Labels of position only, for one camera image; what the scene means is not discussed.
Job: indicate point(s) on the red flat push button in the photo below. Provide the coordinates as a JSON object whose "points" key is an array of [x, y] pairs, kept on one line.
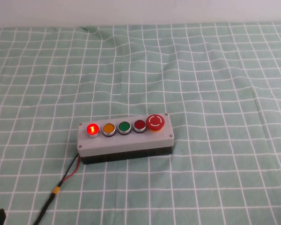
{"points": [[139, 125]]}

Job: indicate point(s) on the grey black push-button control box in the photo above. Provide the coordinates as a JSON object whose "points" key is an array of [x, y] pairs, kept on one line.
{"points": [[131, 144]]}

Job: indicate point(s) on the green flat push button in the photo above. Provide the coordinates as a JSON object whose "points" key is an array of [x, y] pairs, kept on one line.
{"points": [[124, 126]]}

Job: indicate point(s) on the red mushroom emergency stop button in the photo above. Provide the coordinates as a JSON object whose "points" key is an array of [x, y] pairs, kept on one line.
{"points": [[155, 122]]}

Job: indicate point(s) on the green white checked tablecloth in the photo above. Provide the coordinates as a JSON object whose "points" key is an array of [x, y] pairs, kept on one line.
{"points": [[201, 93]]}

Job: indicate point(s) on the red domed indicator push button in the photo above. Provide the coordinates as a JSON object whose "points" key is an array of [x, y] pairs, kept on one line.
{"points": [[92, 129]]}

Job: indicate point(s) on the yellow flat push button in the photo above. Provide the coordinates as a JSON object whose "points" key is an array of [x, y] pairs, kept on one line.
{"points": [[108, 128]]}

